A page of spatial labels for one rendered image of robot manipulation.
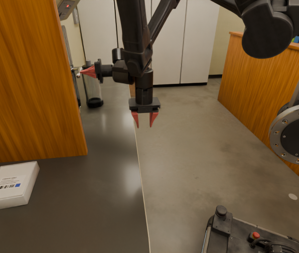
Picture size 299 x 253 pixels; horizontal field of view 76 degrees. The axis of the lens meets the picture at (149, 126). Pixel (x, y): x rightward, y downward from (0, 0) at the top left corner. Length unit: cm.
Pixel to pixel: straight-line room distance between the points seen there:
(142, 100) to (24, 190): 46
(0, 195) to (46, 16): 54
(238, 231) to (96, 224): 107
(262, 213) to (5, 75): 192
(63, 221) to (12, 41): 53
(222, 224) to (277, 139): 86
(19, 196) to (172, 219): 126
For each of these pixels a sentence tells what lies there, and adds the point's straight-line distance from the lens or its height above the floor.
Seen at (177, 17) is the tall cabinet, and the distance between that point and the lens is 397.
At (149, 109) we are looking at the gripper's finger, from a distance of 62.
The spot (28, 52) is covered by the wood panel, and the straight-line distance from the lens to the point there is 71.
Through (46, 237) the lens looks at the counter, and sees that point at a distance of 65.
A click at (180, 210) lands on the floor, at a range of 179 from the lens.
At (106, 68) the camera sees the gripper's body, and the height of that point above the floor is 122.
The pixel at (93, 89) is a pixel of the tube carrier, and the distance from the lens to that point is 117.
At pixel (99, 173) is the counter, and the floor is 94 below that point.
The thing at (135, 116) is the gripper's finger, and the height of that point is 116.
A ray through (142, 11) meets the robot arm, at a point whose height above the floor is 145.
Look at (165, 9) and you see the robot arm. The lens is 99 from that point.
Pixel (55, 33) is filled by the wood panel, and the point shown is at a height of 139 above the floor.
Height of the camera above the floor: 146
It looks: 32 degrees down
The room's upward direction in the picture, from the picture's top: straight up
